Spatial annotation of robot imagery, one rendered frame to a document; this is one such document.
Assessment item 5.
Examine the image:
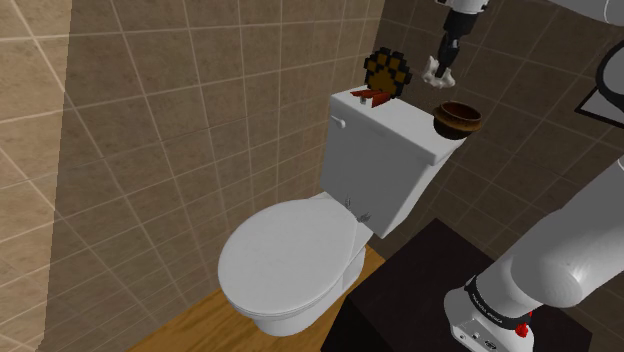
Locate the small white figure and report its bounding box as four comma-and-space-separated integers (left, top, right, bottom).
421, 55, 457, 90

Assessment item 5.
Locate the brown and black paw figure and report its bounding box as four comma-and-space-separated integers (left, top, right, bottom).
362, 47, 413, 99

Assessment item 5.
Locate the brown wooden bowl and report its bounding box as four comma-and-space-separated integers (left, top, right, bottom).
432, 100, 483, 141

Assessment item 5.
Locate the red folded paper shape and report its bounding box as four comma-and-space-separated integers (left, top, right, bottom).
349, 88, 393, 109

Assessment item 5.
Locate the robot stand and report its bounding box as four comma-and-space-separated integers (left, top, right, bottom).
320, 217, 594, 352

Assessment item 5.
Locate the white toilet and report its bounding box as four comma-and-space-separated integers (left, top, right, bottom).
217, 86, 467, 338

